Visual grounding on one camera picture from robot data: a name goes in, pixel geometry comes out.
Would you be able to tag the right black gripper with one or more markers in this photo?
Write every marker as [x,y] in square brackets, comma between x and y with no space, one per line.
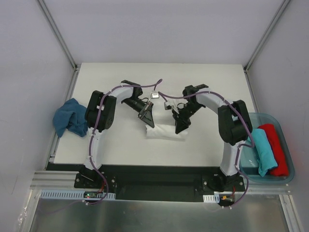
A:
[180,117]

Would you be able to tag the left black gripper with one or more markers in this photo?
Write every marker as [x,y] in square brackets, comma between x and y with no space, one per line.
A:
[146,109]

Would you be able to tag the white printed t shirt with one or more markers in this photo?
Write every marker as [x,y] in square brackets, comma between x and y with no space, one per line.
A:
[165,132]

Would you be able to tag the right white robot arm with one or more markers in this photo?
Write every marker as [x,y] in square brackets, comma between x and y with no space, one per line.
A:
[234,125]

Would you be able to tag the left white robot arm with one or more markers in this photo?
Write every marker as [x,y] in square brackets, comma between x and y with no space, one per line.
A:
[100,116]

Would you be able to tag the dark blue t shirt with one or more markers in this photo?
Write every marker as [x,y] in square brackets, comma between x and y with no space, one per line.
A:
[70,116]

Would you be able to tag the teal plastic bin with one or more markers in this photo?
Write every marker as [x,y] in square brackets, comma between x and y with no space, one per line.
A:
[248,161]

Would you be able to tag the cyan rolled t shirt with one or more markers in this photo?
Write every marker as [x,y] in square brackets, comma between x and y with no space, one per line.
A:
[266,159]

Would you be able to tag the red rolled t shirt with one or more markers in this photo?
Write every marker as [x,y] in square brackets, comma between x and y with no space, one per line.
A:
[274,141]

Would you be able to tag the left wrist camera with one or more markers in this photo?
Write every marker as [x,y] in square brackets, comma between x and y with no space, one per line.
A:
[154,95]

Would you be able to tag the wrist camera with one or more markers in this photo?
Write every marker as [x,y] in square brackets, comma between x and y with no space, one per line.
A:
[154,95]
[170,105]

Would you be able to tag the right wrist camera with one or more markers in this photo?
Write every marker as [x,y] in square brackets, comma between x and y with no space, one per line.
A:
[170,105]

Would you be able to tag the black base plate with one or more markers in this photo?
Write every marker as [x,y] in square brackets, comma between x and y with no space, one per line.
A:
[154,183]

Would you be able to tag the right slotted cable duct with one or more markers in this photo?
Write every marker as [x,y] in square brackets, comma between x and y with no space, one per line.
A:
[215,198]

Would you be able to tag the slotted cable duct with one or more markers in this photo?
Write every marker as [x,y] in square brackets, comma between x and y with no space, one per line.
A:
[76,195]
[215,198]

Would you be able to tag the left aluminium frame post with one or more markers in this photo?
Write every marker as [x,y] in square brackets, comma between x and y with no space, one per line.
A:
[55,30]

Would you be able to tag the aluminium frame post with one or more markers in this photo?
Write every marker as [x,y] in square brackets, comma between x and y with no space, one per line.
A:
[267,33]
[55,30]

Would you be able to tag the right aluminium frame post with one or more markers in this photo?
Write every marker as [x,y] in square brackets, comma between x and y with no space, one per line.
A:
[267,33]

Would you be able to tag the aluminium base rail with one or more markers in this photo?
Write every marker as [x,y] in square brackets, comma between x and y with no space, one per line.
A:
[55,176]

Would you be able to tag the left slotted cable duct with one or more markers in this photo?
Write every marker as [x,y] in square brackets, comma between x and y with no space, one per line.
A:
[76,195]

